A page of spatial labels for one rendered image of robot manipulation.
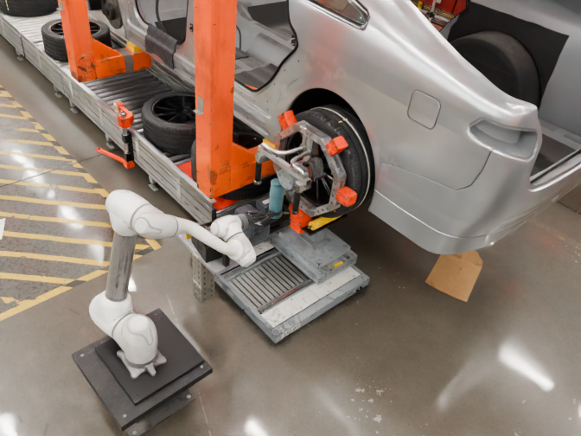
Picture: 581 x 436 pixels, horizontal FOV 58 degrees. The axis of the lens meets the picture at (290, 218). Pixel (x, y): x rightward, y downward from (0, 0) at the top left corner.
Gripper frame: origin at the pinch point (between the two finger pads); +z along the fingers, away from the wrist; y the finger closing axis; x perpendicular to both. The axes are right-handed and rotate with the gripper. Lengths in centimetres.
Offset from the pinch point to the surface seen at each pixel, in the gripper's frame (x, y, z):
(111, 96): 29, 252, 57
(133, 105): 28, 227, 63
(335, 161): -38.4, -14.8, 24.0
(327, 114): -58, 4, 31
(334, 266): 39, -21, 58
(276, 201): 2.8, 13.6, 21.5
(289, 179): -20.2, 1.9, 11.0
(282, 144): -28, 29, 31
